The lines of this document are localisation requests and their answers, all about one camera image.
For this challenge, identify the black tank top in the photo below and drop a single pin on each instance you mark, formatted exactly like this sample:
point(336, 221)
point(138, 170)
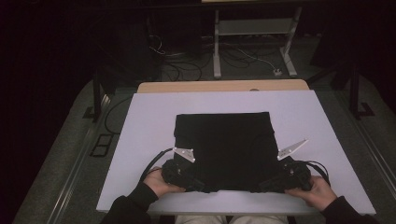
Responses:
point(225, 149)

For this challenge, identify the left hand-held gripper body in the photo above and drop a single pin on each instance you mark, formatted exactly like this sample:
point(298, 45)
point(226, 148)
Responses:
point(174, 172)

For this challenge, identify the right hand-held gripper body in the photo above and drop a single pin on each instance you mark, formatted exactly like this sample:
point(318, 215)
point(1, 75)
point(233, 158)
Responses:
point(295, 175)

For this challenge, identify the white table cover board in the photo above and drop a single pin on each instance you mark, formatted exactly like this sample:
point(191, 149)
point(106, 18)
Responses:
point(146, 118)

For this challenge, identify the person's leg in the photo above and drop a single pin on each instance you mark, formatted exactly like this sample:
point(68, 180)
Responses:
point(260, 220)
point(202, 220)

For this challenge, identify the metal floor rail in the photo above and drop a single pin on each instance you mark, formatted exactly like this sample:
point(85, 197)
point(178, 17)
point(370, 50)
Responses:
point(77, 165)
point(370, 146)

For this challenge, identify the person's right hand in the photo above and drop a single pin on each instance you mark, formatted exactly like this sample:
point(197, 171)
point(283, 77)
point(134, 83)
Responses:
point(320, 194)

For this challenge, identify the white plug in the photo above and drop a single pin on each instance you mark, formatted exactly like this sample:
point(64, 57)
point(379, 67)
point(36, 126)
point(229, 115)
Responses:
point(277, 72)

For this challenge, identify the person's left hand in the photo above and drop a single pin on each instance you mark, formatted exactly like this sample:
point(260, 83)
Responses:
point(155, 182)

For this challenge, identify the black metal stand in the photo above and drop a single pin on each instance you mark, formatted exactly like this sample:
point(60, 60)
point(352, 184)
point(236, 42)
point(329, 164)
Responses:
point(97, 93)
point(355, 90)

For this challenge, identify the person's left leg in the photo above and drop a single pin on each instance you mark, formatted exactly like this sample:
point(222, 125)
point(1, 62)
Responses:
point(202, 220)

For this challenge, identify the grey metal desk frame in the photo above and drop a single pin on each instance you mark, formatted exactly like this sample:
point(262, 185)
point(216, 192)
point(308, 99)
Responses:
point(255, 26)

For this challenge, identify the person's right leg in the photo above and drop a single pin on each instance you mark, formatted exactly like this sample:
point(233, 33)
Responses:
point(260, 220)

